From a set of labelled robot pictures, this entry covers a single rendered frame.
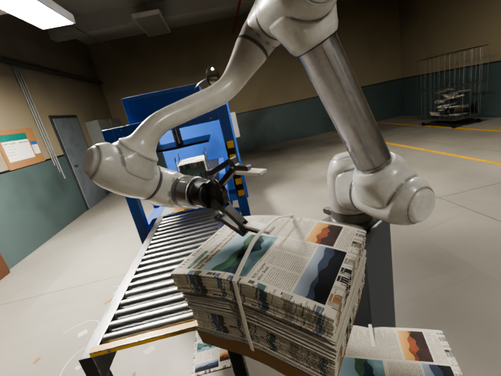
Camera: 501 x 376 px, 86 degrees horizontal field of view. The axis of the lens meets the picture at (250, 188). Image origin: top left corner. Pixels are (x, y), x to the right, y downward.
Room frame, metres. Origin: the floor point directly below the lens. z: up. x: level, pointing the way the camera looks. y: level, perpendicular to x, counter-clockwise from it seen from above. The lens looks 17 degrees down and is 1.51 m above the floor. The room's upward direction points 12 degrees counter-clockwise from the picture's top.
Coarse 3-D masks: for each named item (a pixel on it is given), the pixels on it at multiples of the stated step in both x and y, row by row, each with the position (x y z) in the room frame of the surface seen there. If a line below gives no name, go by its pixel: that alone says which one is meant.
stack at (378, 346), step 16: (352, 336) 0.61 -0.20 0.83; (368, 336) 0.60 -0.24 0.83; (384, 336) 0.58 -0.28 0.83; (400, 336) 0.57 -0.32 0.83; (416, 336) 0.56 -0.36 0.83; (432, 336) 0.55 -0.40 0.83; (352, 352) 0.56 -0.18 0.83; (368, 352) 0.55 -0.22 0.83; (384, 352) 0.54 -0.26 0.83; (400, 352) 0.53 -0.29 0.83; (416, 352) 0.52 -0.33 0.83; (432, 352) 0.51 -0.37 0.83; (448, 352) 0.50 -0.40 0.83; (352, 368) 0.52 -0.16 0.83; (368, 368) 0.51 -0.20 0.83; (384, 368) 0.50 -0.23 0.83; (400, 368) 0.49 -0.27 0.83; (416, 368) 0.48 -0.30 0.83; (432, 368) 0.47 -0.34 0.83; (448, 368) 0.47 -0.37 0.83
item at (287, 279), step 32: (320, 224) 0.63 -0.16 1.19; (288, 256) 0.52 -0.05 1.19; (320, 256) 0.50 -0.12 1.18; (352, 256) 0.49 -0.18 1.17; (256, 288) 0.43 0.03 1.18; (288, 288) 0.43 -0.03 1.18; (320, 288) 0.42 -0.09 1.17; (352, 288) 0.46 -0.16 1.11; (256, 320) 0.45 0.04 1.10; (288, 320) 0.40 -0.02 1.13; (320, 320) 0.37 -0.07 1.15; (352, 320) 0.48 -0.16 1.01; (288, 352) 0.43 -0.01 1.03; (320, 352) 0.38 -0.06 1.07
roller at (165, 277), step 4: (160, 276) 1.19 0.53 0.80; (164, 276) 1.19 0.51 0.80; (168, 276) 1.18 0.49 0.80; (144, 280) 1.19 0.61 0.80; (148, 280) 1.18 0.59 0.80; (152, 280) 1.18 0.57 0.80; (156, 280) 1.17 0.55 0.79; (160, 280) 1.17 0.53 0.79; (164, 280) 1.17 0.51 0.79; (168, 280) 1.17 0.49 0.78; (132, 284) 1.17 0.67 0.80; (136, 284) 1.17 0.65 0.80; (140, 284) 1.17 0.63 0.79; (144, 284) 1.17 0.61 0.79; (148, 284) 1.16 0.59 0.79; (152, 284) 1.16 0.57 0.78; (132, 288) 1.16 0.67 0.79; (136, 288) 1.16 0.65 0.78
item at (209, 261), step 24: (264, 216) 0.73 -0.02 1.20; (216, 240) 0.67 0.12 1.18; (240, 240) 0.63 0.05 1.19; (192, 264) 0.58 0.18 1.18; (216, 264) 0.54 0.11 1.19; (192, 288) 0.55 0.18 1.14; (216, 288) 0.50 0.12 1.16; (192, 312) 0.58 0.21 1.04; (216, 312) 0.52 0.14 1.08; (240, 336) 0.49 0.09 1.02
